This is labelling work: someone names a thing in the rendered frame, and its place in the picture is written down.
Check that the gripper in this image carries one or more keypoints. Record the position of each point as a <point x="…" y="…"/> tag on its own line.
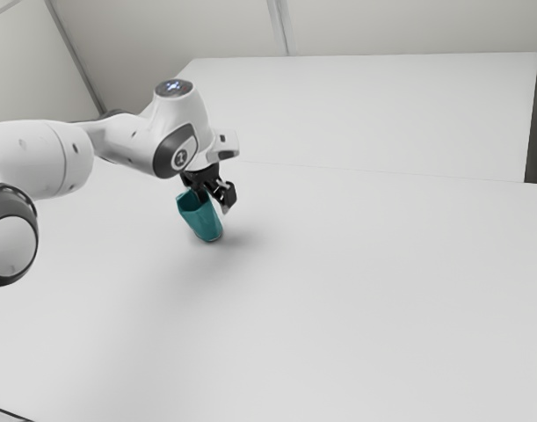
<point x="201" y="175"/>

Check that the teal faceted mug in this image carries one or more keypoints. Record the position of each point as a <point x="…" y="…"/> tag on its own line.
<point x="201" y="220"/>

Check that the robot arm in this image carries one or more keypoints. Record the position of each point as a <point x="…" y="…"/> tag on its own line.
<point x="132" y="140"/>

